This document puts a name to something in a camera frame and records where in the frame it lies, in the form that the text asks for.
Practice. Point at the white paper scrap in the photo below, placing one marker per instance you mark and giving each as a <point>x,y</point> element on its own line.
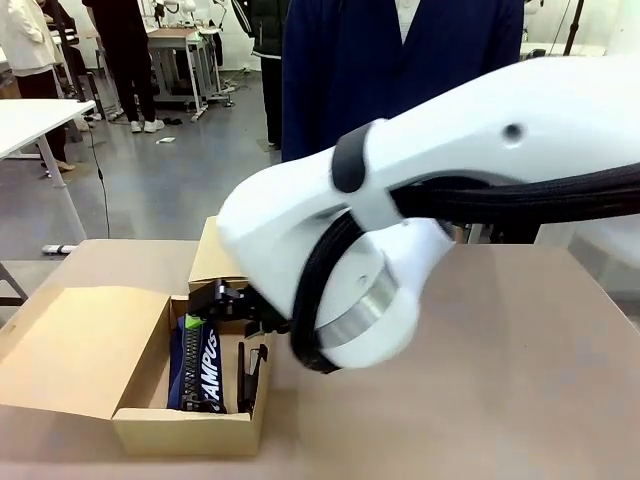
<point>165,141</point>

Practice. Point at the black tripod pole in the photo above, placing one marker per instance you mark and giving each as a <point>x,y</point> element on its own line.
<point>575,27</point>

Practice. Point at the person in white jacket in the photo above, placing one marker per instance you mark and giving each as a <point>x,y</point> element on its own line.
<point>27,45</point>

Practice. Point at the large black stapler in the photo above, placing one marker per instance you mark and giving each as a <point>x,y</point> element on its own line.
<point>247,375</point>

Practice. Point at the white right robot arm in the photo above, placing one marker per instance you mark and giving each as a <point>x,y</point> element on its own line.
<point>450,165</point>

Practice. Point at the navy blue pencil case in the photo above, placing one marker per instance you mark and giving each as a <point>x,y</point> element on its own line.
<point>200,365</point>

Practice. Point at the white table with white legs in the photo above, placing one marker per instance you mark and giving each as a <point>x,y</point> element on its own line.
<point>30,122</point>

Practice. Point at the large open cardboard box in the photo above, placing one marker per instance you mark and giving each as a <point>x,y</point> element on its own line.
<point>75,345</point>

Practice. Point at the grey metal workbench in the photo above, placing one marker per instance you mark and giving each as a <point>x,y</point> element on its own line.
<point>182,55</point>

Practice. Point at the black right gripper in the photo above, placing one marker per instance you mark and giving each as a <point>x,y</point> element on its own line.
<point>235,305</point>

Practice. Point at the person in black striped jacket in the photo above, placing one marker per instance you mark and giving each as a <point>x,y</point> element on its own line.
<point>270,75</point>

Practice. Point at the person in black clothes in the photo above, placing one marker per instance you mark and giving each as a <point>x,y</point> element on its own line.
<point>120,55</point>

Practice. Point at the person in navy coat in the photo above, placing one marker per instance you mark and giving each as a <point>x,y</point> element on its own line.
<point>390,65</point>

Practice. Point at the small open cardboard box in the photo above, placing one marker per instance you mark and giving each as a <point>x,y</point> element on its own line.
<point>210,260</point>

